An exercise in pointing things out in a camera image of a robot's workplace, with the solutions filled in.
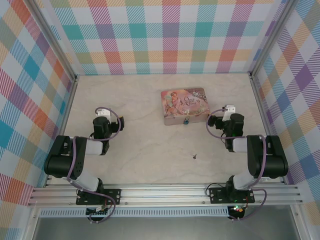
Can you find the small blue padlock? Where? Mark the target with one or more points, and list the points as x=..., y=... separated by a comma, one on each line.
x=186, y=122

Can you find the pink illustrated tin box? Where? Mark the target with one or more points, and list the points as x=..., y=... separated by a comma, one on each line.
x=180, y=102

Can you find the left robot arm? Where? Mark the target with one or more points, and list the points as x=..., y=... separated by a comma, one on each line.
x=60, y=162

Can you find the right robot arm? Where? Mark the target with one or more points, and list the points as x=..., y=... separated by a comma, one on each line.
x=272, y=160

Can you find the grey metal plate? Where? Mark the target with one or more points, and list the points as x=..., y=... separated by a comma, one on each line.
x=162, y=228

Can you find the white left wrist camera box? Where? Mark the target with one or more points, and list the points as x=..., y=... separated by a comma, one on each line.
x=106, y=114

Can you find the aluminium table side rail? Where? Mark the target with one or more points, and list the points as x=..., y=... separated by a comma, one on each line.
x=66, y=112
x=262, y=117

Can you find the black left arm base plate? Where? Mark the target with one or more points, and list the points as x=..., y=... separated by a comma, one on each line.
x=113, y=196

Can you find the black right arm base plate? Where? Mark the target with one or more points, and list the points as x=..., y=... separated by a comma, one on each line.
x=217, y=196

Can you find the aluminium mounting rail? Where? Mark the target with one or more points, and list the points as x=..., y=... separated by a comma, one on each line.
x=165, y=195

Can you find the aluminium frame post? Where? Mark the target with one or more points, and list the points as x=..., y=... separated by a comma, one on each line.
x=53, y=42
x=271, y=37

